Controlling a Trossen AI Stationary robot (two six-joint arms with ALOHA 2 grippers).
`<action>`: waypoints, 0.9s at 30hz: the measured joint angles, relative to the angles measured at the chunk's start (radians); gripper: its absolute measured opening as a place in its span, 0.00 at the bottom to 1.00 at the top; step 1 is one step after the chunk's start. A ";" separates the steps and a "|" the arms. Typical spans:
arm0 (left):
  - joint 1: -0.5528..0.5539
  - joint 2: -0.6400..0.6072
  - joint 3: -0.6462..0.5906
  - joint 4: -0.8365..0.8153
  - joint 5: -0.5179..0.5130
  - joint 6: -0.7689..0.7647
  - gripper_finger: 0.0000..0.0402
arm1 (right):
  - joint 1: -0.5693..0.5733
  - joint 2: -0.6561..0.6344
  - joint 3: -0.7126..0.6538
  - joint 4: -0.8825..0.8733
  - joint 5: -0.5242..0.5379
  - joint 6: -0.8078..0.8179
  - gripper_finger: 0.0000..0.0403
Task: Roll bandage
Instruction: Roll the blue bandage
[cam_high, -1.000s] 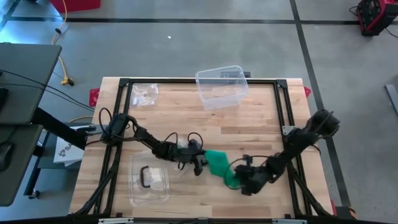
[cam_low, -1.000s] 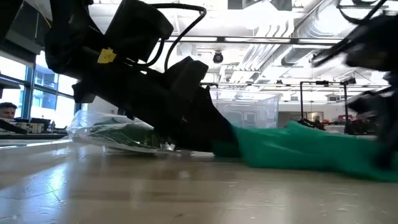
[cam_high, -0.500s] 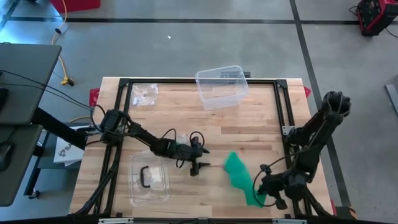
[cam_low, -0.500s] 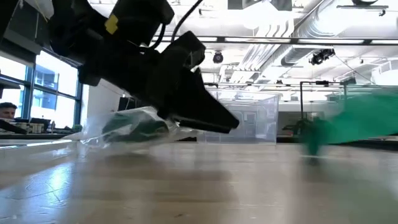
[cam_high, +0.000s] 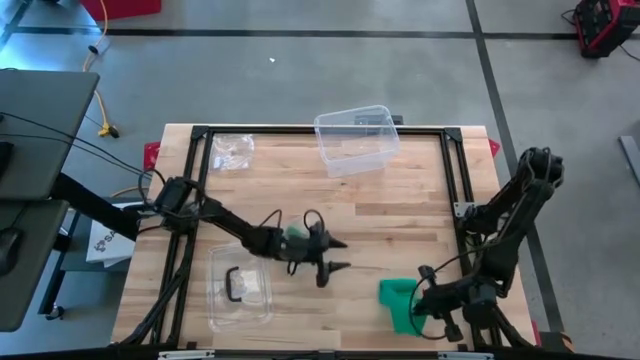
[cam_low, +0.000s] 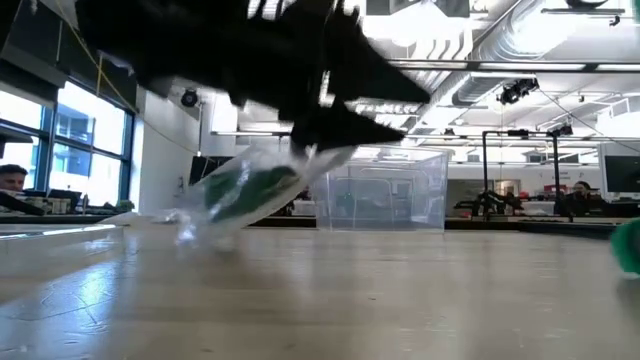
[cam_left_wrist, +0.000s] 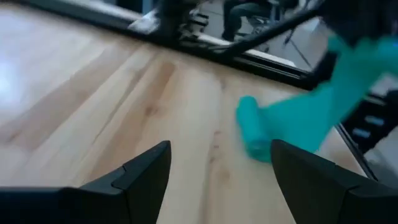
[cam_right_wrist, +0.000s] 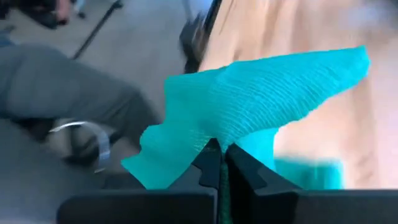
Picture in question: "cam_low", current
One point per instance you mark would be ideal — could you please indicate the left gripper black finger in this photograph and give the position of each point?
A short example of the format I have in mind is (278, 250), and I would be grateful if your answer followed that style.
(340, 130)
(370, 75)

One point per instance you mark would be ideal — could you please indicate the clear plastic bag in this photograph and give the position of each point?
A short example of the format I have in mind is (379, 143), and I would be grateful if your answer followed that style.
(320, 165)
(140, 218)

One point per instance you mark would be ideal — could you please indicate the teal green ribbed bandage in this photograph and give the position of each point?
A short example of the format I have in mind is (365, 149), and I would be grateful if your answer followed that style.
(627, 247)

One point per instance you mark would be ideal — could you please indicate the dark ceiling box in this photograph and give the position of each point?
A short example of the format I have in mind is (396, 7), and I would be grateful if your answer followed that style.
(452, 7)
(385, 6)

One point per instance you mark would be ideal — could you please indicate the clear plastic container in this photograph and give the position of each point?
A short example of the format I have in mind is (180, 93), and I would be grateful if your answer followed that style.
(390, 200)

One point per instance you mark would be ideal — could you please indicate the black monitor on stand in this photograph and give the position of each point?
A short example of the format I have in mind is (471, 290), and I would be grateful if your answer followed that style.
(200, 167)

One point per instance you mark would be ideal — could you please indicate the large blue-framed window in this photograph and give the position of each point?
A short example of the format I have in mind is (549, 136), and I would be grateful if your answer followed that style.
(90, 120)

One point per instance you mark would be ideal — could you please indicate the long LED light bar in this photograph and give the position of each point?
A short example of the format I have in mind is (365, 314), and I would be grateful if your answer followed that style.
(525, 66)

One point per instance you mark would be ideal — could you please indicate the black distant robot arms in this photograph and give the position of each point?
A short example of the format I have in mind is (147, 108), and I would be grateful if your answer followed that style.
(500, 200)

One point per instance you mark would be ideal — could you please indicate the black ceiling track fixture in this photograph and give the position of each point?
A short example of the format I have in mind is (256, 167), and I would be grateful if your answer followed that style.
(585, 10)

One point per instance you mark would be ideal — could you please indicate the dark bench with equipment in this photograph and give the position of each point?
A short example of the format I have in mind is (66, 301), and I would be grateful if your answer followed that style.
(65, 205)

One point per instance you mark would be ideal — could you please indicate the black distant table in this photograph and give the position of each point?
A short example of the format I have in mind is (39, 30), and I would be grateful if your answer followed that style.
(550, 226)

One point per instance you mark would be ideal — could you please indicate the person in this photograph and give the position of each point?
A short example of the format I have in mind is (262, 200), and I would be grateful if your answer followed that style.
(12, 177)
(580, 190)

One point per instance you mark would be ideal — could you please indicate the white ceiling unit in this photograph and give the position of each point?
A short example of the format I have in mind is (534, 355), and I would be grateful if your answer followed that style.
(620, 117)

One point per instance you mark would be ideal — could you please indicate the black computer monitor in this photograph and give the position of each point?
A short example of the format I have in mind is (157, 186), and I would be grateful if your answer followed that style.
(622, 172)

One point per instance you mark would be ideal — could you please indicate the black round wall speaker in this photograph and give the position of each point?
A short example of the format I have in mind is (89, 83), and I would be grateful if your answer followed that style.
(189, 98)

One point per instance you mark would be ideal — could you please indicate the black overhead camera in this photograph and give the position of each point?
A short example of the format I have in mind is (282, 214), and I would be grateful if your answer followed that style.
(517, 91)

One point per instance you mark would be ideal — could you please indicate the silver ventilation duct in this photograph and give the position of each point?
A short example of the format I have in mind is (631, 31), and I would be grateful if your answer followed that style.
(520, 30)

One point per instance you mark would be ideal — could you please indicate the black camera on distant frame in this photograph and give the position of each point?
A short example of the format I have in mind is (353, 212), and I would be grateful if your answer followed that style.
(564, 130)

